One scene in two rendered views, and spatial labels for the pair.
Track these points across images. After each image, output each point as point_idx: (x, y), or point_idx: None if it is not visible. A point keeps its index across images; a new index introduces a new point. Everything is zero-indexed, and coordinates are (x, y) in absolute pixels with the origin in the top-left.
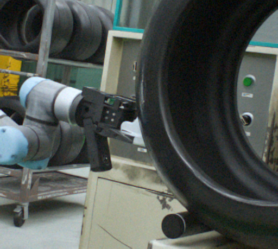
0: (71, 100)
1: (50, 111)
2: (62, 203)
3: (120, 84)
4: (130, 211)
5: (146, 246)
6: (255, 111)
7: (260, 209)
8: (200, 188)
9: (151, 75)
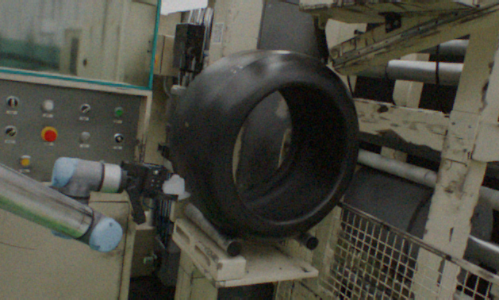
0: (120, 176)
1: (96, 188)
2: None
3: None
4: (29, 221)
5: (48, 243)
6: (124, 132)
7: (289, 225)
8: (257, 223)
9: (225, 160)
